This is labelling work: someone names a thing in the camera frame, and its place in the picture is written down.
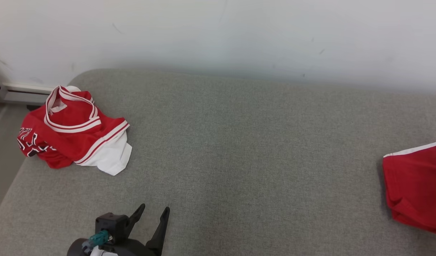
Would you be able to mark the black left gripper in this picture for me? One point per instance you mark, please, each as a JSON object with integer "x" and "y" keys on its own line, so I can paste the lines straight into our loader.
{"x": 136, "y": 248}

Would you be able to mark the red white basketball jersey shirt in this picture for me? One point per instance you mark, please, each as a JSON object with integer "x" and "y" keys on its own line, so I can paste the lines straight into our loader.
{"x": 75, "y": 131}

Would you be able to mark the red shorts with white trim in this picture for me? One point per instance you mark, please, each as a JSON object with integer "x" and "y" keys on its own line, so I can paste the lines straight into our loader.
{"x": 417, "y": 185}

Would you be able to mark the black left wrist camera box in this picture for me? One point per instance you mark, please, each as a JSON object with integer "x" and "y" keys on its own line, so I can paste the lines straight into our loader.
{"x": 113, "y": 224}

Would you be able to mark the teal left camera connector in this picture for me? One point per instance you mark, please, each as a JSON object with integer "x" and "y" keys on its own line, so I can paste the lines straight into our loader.
{"x": 98, "y": 238}

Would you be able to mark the white wall baseboard strip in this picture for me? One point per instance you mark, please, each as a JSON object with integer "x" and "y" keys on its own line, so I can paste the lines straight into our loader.
{"x": 25, "y": 94}

